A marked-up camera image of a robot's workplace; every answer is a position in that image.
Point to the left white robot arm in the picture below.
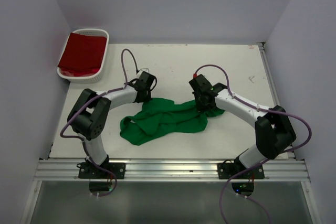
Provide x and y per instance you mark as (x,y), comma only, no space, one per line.
(88,116)

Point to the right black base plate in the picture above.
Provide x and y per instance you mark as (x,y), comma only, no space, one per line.
(227,169)

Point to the green t shirt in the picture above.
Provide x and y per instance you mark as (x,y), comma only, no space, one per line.
(160,117)

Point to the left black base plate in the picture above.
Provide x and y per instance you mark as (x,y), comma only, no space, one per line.
(88,171)

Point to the red t shirt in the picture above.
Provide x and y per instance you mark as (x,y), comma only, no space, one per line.
(83,55)

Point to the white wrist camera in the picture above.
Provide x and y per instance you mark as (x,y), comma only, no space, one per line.
(196,74)
(142,70)

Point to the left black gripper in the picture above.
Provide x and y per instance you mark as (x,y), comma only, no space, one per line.
(144,97)

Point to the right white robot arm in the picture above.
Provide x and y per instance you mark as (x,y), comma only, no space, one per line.
(273,129)

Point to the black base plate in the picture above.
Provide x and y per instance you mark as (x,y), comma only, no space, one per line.
(227,169)
(88,171)

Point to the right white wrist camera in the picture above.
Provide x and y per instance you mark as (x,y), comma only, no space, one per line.
(196,74)

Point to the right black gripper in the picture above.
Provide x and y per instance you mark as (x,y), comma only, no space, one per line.
(200,102)

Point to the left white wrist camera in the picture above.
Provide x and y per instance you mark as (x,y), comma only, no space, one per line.
(142,70)

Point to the white plastic basket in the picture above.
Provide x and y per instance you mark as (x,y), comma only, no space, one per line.
(96,77)

